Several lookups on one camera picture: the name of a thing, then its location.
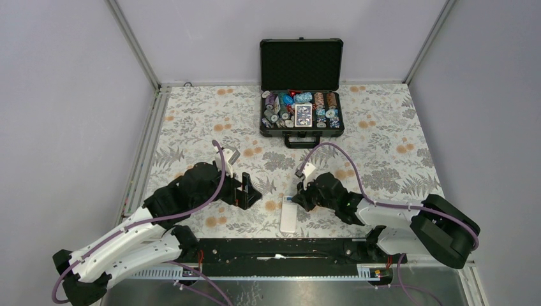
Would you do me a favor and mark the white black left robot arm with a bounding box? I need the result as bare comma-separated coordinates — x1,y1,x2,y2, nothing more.
52,162,262,305

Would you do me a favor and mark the aluminium frame rail left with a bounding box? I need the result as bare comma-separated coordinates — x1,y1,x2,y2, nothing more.
115,84,172,226

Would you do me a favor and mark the playing card deck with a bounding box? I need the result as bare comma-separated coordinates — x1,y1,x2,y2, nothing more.
294,103,313,128

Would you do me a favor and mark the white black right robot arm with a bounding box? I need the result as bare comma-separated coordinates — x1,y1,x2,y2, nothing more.
292,173,480,269

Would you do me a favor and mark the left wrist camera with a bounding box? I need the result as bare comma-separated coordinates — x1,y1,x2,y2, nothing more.
215,147,240,177

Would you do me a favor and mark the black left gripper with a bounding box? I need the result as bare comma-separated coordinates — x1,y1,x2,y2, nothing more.
192,161,262,210

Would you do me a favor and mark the black poker chip case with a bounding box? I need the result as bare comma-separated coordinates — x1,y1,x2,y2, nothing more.
259,38,345,149

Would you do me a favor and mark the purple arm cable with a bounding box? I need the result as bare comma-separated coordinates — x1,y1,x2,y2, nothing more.
297,142,480,252
50,140,227,305

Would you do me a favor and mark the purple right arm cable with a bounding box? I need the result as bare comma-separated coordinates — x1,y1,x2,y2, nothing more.
297,142,480,252

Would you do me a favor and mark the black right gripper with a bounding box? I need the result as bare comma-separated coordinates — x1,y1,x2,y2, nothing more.
293,175,337,212

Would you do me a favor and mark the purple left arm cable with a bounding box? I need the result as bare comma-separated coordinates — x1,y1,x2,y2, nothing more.
50,140,227,305

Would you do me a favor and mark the floral patterned table mat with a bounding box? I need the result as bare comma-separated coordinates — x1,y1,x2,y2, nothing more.
137,84,449,240

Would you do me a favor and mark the black mounting base rail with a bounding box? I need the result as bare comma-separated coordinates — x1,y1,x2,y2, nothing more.
178,238,400,270

